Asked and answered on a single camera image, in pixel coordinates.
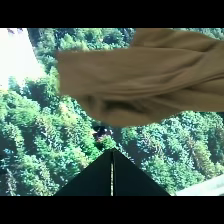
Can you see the silver frame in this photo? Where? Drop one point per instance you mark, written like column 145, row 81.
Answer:
column 206, row 188

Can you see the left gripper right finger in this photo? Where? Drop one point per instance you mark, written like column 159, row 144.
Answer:
column 133, row 181

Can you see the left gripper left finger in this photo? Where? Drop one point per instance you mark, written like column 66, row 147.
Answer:
column 95, row 180

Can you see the brown garment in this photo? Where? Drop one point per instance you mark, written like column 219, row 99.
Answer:
column 143, row 80

